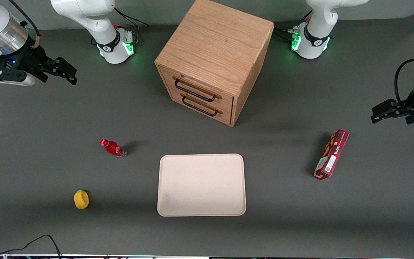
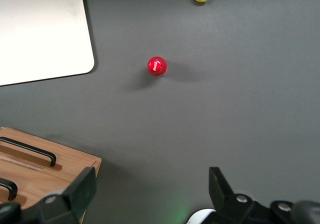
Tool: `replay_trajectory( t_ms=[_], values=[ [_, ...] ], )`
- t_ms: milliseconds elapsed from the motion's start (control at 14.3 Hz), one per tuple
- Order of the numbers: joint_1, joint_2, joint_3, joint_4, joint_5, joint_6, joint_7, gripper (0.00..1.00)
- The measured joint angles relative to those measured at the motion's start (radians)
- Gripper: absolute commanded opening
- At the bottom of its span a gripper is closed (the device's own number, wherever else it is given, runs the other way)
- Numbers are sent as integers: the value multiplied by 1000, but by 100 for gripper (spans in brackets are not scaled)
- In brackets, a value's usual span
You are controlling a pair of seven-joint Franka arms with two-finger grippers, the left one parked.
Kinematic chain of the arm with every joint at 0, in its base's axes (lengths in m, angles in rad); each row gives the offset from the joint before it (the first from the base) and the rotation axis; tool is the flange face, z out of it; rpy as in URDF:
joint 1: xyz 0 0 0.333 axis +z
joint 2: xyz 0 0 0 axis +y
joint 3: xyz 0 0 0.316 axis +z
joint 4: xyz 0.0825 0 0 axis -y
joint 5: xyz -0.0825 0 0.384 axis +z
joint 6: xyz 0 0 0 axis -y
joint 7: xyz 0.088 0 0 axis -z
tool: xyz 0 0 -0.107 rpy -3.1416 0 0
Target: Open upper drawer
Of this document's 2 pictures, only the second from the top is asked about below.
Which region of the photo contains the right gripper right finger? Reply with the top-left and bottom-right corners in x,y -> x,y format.
208,166 -> 320,224

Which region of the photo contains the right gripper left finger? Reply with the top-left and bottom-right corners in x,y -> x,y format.
0,166 -> 98,224

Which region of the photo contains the wooden drawer with black handle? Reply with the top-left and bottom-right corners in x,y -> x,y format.
0,126 -> 97,182
0,157 -> 85,224

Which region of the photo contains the wooden drawer cabinet body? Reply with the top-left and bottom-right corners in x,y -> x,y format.
79,157 -> 103,224

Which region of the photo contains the red cap cola bottle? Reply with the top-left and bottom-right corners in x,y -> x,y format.
146,56 -> 168,78

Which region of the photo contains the beige plastic tray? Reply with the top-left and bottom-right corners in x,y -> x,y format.
0,0 -> 96,87

